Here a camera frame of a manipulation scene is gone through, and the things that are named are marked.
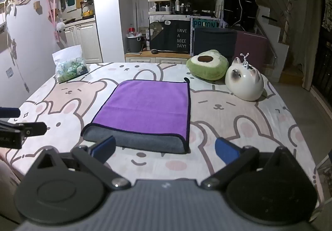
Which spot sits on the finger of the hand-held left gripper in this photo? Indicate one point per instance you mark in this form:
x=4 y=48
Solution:
x=10 y=112
x=33 y=128

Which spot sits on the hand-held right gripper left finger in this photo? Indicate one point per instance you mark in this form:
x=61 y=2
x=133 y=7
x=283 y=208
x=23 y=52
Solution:
x=105 y=148

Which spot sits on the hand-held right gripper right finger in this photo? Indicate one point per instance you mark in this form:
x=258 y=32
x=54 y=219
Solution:
x=226 y=149

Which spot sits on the purple and grey towel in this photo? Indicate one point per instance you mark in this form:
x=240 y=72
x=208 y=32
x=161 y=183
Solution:
x=145 y=106

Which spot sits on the white cat-shaped ceramic jar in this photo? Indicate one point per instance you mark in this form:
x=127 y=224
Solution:
x=243 y=87

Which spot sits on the clear bag of flowers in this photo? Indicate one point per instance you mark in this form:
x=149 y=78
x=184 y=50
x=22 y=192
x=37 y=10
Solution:
x=70 y=69

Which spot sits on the green avocado plush pillow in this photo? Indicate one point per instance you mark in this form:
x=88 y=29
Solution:
x=207 y=69

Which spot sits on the silver metal ornament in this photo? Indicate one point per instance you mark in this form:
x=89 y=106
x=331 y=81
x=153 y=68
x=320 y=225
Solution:
x=245 y=63

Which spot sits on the low wooden cabinet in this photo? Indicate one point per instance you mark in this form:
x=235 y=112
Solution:
x=145 y=59

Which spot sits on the white fluffy toy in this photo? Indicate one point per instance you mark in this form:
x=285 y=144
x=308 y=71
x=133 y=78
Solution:
x=60 y=26

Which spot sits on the white kitchen cabinets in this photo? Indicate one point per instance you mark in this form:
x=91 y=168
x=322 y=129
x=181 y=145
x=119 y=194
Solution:
x=85 y=41

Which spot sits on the grey trash bin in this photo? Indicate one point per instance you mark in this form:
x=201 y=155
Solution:
x=134 y=45

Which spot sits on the maroon box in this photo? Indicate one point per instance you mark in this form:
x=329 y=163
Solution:
x=251 y=44

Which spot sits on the small dark object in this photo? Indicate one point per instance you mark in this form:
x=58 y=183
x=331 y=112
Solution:
x=154 y=52

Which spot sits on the dark chair back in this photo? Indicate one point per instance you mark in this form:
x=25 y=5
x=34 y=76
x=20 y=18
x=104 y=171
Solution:
x=215 y=39

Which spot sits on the white metal shelf rack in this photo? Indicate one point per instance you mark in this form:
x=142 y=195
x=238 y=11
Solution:
x=192 y=39

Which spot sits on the black printed cabinet cover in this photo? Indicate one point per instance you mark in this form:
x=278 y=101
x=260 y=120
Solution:
x=179 y=39

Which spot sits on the red capped jar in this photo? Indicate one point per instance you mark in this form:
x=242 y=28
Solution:
x=132 y=31

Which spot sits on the teal sign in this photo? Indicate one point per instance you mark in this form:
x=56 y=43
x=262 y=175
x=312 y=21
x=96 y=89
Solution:
x=205 y=24

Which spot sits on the beige curtain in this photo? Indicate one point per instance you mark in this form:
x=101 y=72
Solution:
x=308 y=39

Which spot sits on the staircase with railing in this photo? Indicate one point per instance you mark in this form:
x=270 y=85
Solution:
x=275 y=13

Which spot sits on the black hanging garment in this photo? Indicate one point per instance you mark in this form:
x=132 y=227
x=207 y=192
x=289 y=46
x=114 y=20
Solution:
x=241 y=5

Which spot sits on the white countertop storage rack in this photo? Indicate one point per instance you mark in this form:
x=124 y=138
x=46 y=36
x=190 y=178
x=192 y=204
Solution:
x=158 y=12

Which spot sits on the white wall socket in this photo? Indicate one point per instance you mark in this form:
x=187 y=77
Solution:
x=9 y=72

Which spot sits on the wooden wall block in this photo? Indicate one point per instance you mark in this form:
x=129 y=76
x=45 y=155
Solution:
x=37 y=5

